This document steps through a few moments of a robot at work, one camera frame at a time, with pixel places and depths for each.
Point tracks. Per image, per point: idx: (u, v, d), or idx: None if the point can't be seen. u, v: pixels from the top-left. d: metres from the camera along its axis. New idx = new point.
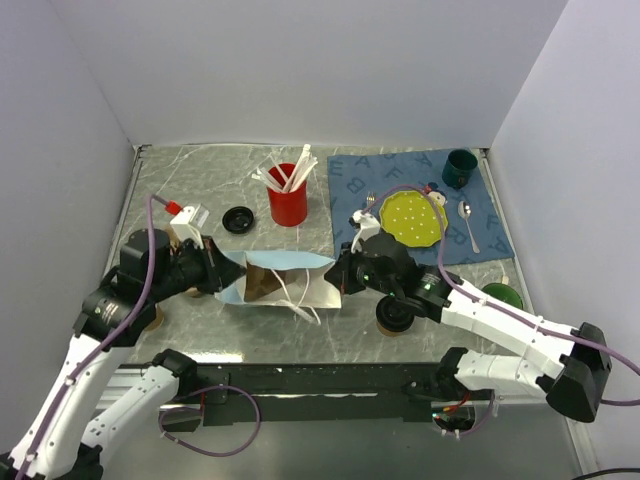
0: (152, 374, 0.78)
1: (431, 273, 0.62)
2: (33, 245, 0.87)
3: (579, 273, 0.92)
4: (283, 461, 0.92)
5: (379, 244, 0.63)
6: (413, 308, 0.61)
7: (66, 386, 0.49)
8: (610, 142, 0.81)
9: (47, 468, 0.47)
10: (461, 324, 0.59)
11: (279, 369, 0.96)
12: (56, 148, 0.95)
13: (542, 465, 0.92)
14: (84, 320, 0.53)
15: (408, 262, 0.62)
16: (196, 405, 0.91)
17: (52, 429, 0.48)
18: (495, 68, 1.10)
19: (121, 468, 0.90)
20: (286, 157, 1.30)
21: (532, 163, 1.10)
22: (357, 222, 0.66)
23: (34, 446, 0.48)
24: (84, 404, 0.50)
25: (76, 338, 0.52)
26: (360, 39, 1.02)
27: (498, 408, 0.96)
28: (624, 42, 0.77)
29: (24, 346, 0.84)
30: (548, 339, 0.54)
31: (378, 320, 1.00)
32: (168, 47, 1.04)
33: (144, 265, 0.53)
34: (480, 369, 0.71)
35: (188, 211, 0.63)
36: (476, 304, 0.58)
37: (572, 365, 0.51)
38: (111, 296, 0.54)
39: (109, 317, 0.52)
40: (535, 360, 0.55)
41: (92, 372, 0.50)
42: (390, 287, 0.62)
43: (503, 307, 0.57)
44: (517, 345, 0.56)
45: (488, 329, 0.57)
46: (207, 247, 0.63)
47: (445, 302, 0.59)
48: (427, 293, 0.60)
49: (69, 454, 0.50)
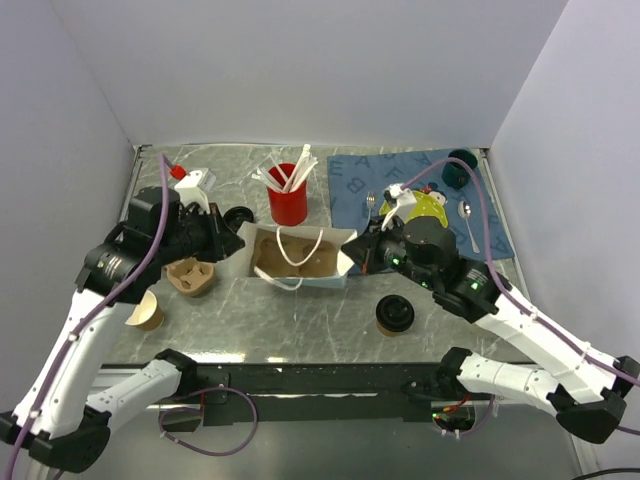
0: (157, 364, 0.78)
1: (477, 269, 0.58)
2: (33, 245, 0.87)
3: (579, 273, 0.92)
4: (283, 461, 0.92)
5: (426, 230, 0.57)
6: (450, 306, 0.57)
7: (70, 342, 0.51)
8: (610, 141, 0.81)
9: (51, 425, 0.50)
10: (500, 330, 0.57)
11: (279, 369, 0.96)
12: (55, 148, 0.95)
13: (542, 466, 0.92)
14: (86, 274, 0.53)
15: (453, 254, 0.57)
16: (197, 405, 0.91)
17: (57, 385, 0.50)
18: (495, 68, 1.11)
19: (120, 468, 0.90)
20: (286, 156, 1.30)
21: (532, 163, 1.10)
22: (394, 197, 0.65)
23: (38, 403, 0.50)
24: (87, 361, 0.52)
25: (79, 294, 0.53)
26: (360, 40, 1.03)
27: (497, 408, 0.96)
28: (624, 42, 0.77)
29: (23, 346, 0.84)
30: (591, 369, 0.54)
31: (378, 320, 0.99)
32: (168, 47, 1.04)
33: (152, 218, 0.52)
34: (485, 372, 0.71)
35: (197, 175, 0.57)
36: (526, 317, 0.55)
37: (612, 400, 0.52)
38: (115, 251, 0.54)
39: (112, 271, 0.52)
40: (570, 385, 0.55)
41: (95, 329, 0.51)
42: (427, 277, 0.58)
43: (554, 326, 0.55)
44: (556, 366, 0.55)
45: (531, 345, 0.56)
46: (214, 213, 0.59)
47: (493, 309, 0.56)
48: (472, 292, 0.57)
49: (74, 412, 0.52)
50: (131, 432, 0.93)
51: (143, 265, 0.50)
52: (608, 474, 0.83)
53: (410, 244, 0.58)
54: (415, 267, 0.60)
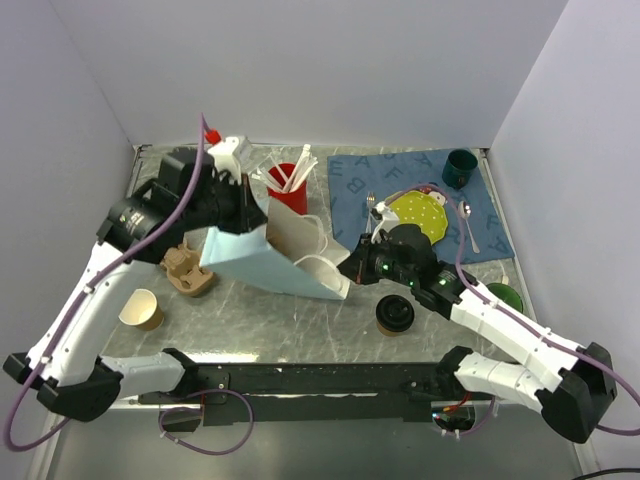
0: (163, 355, 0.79)
1: (450, 271, 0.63)
2: (34, 245, 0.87)
3: (579, 273, 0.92)
4: (284, 462, 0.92)
5: (404, 233, 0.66)
6: (425, 300, 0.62)
7: (84, 294, 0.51)
8: (610, 141, 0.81)
9: (60, 374, 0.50)
10: (469, 323, 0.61)
11: (279, 369, 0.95)
12: (56, 149, 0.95)
13: (543, 466, 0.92)
14: (108, 227, 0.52)
15: (429, 256, 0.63)
16: (196, 405, 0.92)
17: (68, 335, 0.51)
18: (495, 67, 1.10)
19: (120, 468, 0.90)
20: (286, 157, 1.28)
21: (532, 163, 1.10)
22: (380, 213, 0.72)
23: (50, 350, 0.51)
24: (100, 313, 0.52)
25: (99, 246, 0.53)
26: (361, 38, 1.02)
27: (497, 408, 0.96)
28: (624, 42, 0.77)
29: (24, 346, 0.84)
30: (551, 351, 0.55)
31: (378, 320, 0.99)
32: (168, 48, 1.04)
33: (182, 179, 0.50)
34: (481, 369, 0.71)
35: (232, 142, 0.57)
36: (486, 306, 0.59)
37: (571, 379, 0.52)
38: (139, 206, 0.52)
39: (132, 227, 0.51)
40: (537, 372, 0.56)
41: (110, 284, 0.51)
42: (406, 275, 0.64)
43: (513, 313, 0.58)
44: (520, 352, 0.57)
45: (495, 333, 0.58)
46: (246, 184, 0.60)
47: (457, 299, 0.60)
48: (441, 288, 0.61)
49: (83, 363, 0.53)
50: (131, 432, 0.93)
51: (165, 228, 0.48)
52: (608, 474, 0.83)
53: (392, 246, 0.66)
54: (398, 269, 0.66)
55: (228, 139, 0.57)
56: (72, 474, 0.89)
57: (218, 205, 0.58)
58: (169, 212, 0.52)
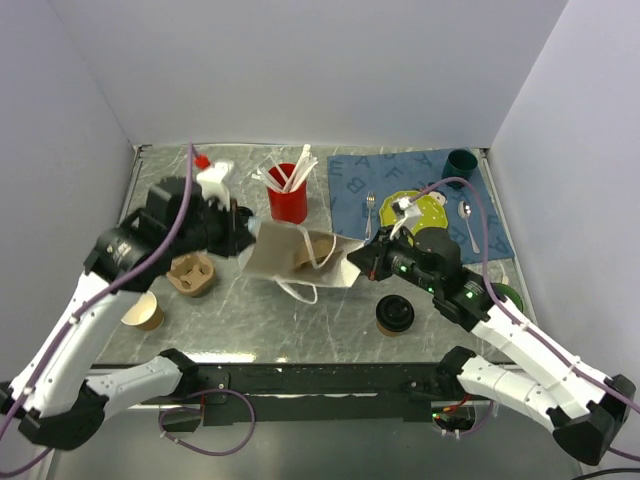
0: (159, 361, 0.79)
1: (475, 280, 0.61)
2: (34, 245, 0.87)
3: (578, 272, 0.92)
4: (283, 461, 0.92)
5: (433, 240, 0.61)
6: (447, 312, 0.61)
7: (70, 325, 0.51)
8: (609, 140, 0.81)
9: (42, 405, 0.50)
10: (493, 340, 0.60)
11: (279, 369, 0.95)
12: (56, 149, 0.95)
13: (543, 466, 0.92)
14: (94, 257, 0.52)
15: (456, 264, 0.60)
16: (196, 405, 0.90)
17: (52, 366, 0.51)
18: (494, 67, 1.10)
19: (120, 468, 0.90)
20: (286, 157, 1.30)
21: (532, 163, 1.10)
22: (402, 209, 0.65)
23: (33, 381, 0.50)
24: (85, 344, 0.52)
25: (85, 276, 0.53)
26: (360, 38, 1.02)
27: (497, 408, 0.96)
28: (624, 42, 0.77)
29: (24, 346, 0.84)
30: (579, 380, 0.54)
31: (378, 320, 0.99)
32: (167, 48, 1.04)
33: (170, 208, 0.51)
34: (486, 376, 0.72)
35: (221, 168, 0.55)
36: (515, 327, 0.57)
37: (599, 413, 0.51)
38: (126, 236, 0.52)
39: (119, 258, 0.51)
40: (561, 397, 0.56)
41: (96, 314, 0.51)
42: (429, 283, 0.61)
43: (544, 338, 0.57)
44: (546, 377, 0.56)
45: (521, 354, 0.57)
46: (235, 209, 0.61)
47: (484, 316, 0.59)
48: (467, 301, 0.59)
49: (67, 393, 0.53)
50: (131, 432, 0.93)
51: (154, 258, 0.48)
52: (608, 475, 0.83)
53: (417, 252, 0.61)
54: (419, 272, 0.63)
55: (217, 169, 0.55)
56: (72, 474, 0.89)
57: (205, 232, 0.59)
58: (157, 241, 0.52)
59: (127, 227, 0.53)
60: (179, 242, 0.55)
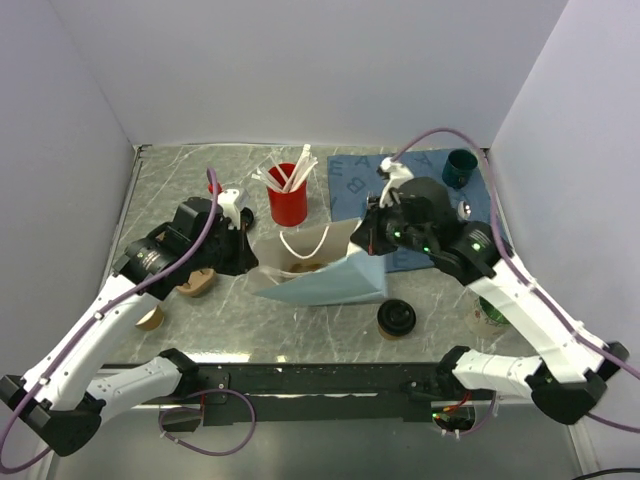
0: (159, 362, 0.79)
1: (480, 233, 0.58)
2: (33, 244, 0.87)
3: (578, 273, 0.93)
4: (284, 462, 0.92)
5: (418, 186, 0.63)
6: (448, 264, 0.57)
7: (94, 319, 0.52)
8: (609, 141, 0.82)
9: (56, 396, 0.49)
10: (494, 296, 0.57)
11: (279, 369, 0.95)
12: (56, 149, 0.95)
13: (543, 466, 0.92)
14: (124, 261, 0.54)
15: (447, 215, 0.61)
16: (197, 405, 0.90)
17: (70, 358, 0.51)
18: (494, 68, 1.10)
19: (120, 468, 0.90)
20: (286, 157, 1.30)
21: (532, 163, 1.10)
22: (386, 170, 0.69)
23: (49, 372, 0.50)
24: (104, 341, 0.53)
25: (113, 278, 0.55)
26: (360, 38, 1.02)
27: (497, 408, 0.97)
28: (624, 42, 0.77)
29: (24, 346, 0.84)
30: (579, 347, 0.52)
31: (380, 326, 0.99)
32: (168, 48, 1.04)
33: (196, 223, 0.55)
34: (476, 364, 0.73)
35: (233, 193, 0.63)
36: (522, 285, 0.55)
37: (593, 380, 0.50)
38: (154, 246, 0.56)
39: (148, 264, 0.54)
40: (555, 363, 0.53)
41: (120, 312, 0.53)
42: (421, 238, 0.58)
43: (550, 301, 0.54)
44: (544, 340, 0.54)
45: (522, 315, 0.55)
46: (243, 229, 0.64)
47: (490, 272, 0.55)
48: (471, 252, 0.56)
49: (77, 390, 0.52)
50: (131, 432, 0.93)
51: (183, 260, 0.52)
52: (608, 475, 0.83)
53: (405, 202, 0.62)
54: (411, 231, 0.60)
55: (230, 194, 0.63)
56: (72, 474, 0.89)
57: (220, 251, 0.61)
58: (180, 253, 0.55)
59: (152, 239, 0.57)
60: (200, 255, 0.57)
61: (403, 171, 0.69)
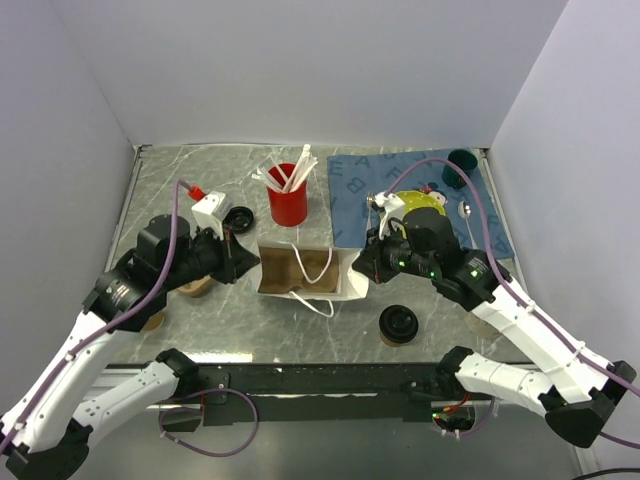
0: (154, 369, 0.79)
1: (476, 258, 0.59)
2: (33, 244, 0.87)
3: (578, 272, 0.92)
4: (284, 462, 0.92)
5: (421, 215, 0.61)
6: (449, 291, 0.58)
7: (66, 361, 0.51)
8: (610, 141, 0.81)
9: (32, 440, 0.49)
10: (495, 321, 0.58)
11: (279, 369, 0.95)
12: (56, 148, 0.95)
13: (543, 466, 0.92)
14: (93, 297, 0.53)
15: (451, 242, 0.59)
16: (197, 405, 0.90)
17: (45, 401, 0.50)
18: (494, 68, 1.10)
19: (120, 468, 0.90)
20: (286, 157, 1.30)
21: (532, 164, 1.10)
22: (380, 205, 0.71)
23: (24, 415, 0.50)
24: (80, 380, 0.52)
25: (83, 315, 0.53)
26: (361, 38, 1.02)
27: (497, 408, 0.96)
28: (624, 43, 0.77)
29: (24, 346, 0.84)
30: (582, 367, 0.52)
31: (382, 332, 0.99)
32: (168, 48, 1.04)
33: (159, 251, 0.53)
34: (482, 370, 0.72)
35: (214, 200, 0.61)
36: (521, 308, 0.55)
37: (600, 400, 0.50)
38: (125, 278, 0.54)
39: (117, 299, 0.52)
40: (560, 383, 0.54)
41: (91, 351, 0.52)
42: (426, 265, 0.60)
43: (549, 321, 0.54)
44: (547, 361, 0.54)
45: (524, 338, 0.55)
46: (227, 239, 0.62)
47: (489, 297, 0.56)
48: (471, 279, 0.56)
49: (56, 429, 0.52)
50: (131, 432, 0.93)
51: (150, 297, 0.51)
52: (608, 474, 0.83)
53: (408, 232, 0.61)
54: (416, 259, 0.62)
55: (210, 199, 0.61)
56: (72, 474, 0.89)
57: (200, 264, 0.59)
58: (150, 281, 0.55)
59: (122, 267, 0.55)
60: (173, 277, 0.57)
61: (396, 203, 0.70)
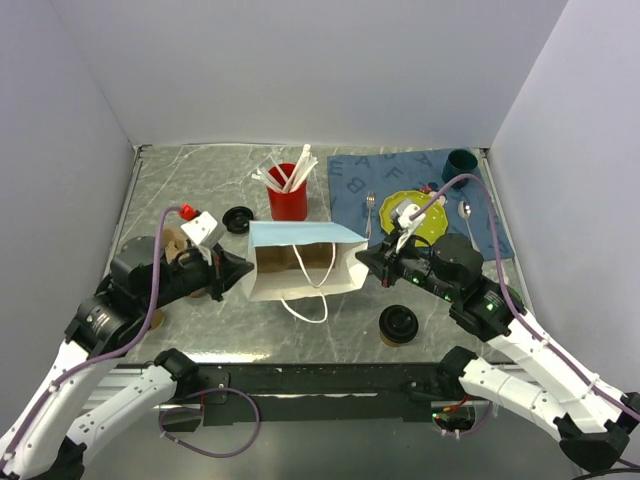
0: (150, 373, 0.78)
1: (493, 290, 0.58)
2: (33, 245, 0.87)
3: (578, 273, 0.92)
4: (283, 461, 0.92)
5: (455, 249, 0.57)
6: (466, 324, 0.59)
7: (49, 392, 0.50)
8: (610, 142, 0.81)
9: (21, 468, 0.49)
10: (510, 353, 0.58)
11: (279, 369, 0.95)
12: (56, 148, 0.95)
13: (543, 466, 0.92)
14: (75, 327, 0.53)
15: (479, 274, 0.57)
16: (197, 405, 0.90)
17: (32, 430, 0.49)
18: (494, 67, 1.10)
19: (120, 469, 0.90)
20: (286, 157, 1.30)
21: (532, 165, 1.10)
22: (403, 225, 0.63)
23: (12, 445, 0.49)
24: (66, 409, 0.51)
25: (65, 345, 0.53)
26: (361, 38, 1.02)
27: (497, 408, 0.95)
28: (624, 44, 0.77)
29: (25, 347, 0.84)
30: (597, 399, 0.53)
31: (382, 332, 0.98)
32: (168, 48, 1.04)
33: (133, 278, 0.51)
34: (490, 380, 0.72)
35: (204, 228, 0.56)
36: (536, 343, 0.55)
37: (616, 433, 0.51)
38: (106, 305, 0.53)
39: (99, 328, 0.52)
40: (574, 414, 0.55)
41: (75, 381, 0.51)
42: (444, 287, 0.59)
43: (565, 355, 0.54)
44: (562, 393, 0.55)
45: (539, 371, 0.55)
46: (216, 263, 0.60)
47: (505, 331, 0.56)
48: (486, 313, 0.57)
49: (47, 454, 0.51)
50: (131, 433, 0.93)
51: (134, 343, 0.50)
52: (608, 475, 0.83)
53: (437, 260, 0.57)
54: (434, 279, 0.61)
55: (199, 225, 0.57)
56: None
57: (185, 282, 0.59)
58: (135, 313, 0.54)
59: (104, 293, 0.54)
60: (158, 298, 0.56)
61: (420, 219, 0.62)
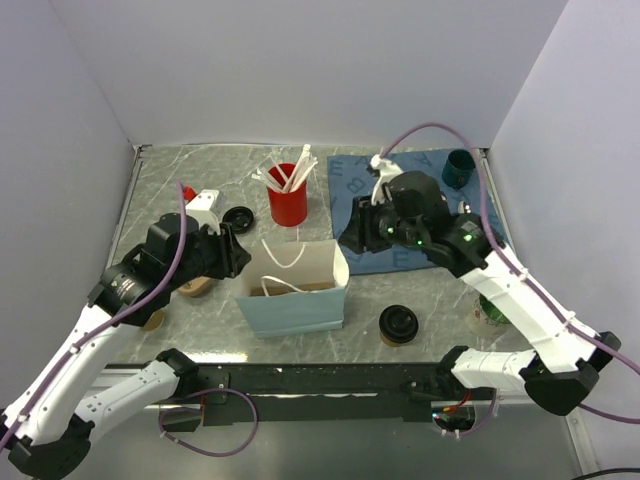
0: (155, 367, 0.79)
1: (472, 223, 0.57)
2: (34, 244, 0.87)
3: (578, 272, 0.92)
4: (283, 461, 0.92)
5: (408, 179, 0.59)
6: (441, 257, 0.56)
7: (71, 353, 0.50)
8: (610, 140, 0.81)
9: (35, 433, 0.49)
10: (487, 289, 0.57)
11: (279, 369, 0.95)
12: (56, 148, 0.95)
13: (542, 466, 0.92)
14: (98, 291, 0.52)
15: (438, 206, 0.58)
16: (197, 405, 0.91)
17: (48, 394, 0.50)
18: (494, 67, 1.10)
19: (120, 469, 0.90)
20: (286, 157, 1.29)
21: (532, 163, 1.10)
22: (376, 168, 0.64)
23: (28, 408, 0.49)
24: (83, 374, 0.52)
25: (88, 308, 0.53)
26: (361, 37, 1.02)
27: (497, 408, 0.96)
28: (624, 41, 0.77)
29: (25, 346, 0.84)
30: (571, 337, 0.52)
31: (382, 332, 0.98)
32: (168, 48, 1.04)
33: (168, 245, 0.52)
34: (473, 361, 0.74)
35: (209, 198, 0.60)
36: (514, 277, 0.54)
37: (587, 372, 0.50)
38: (130, 272, 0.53)
39: (123, 293, 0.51)
40: (547, 353, 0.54)
41: (96, 345, 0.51)
42: (414, 231, 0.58)
43: (542, 291, 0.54)
44: (537, 331, 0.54)
45: (516, 307, 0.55)
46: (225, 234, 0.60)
47: (483, 263, 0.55)
48: (463, 243, 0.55)
49: (58, 422, 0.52)
50: (130, 432, 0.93)
51: (154, 293, 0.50)
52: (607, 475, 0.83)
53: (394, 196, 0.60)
54: (404, 226, 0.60)
55: (204, 198, 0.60)
56: (72, 473, 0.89)
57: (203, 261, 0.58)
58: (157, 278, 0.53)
59: (128, 262, 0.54)
60: (179, 273, 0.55)
61: (393, 168, 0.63)
